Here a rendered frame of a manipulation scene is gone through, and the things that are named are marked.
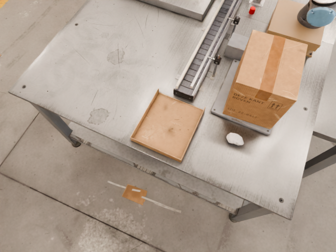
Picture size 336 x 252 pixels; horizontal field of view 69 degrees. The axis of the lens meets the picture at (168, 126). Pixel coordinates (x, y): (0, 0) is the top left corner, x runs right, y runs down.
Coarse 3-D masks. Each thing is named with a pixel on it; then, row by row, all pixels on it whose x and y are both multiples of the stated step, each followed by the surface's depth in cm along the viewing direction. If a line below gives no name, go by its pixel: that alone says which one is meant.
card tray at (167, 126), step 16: (160, 96) 128; (144, 112) 120; (160, 112) 124; (176, 112) 124; (192, 112) 124; (144, 128) 120; (160, 128) 120; (176, 128) 120; (192, 128) 120; (144, 144) 114; (160, 144) 117; (176, 144) 117; (176, 160) 113
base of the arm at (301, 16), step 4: (308, 4) 130; (304, 8) 133; (308, 8) 131; (300, 12) 136; (304, 12) 133; (300, 16) 135; (304, 16) 134; (300, 20) 136; (304, 20) 134; (304, 24) 135; (308, 24) 134; (312, 28) 135
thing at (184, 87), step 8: (224, 0) 151; (232, 0) 151; (224, 8) 148; (232, 8) 148; (216, 16) 145; (224, 16) 145; (216, 24) 143; (224, 24) 143; (208, 32) 140; (216, 32) 140; (208, 40) 138; (216, 40) 138; (200, 48) 135; (208, 48) 135; (200, 56) 133; (192, 64) 131; (200, 64) 131; (192, 72) 128; (200, 72) 129; (184, 80) 126; (192, 80) 126; (176, 88) 124; (184, 88) 124; (192, 88) 124
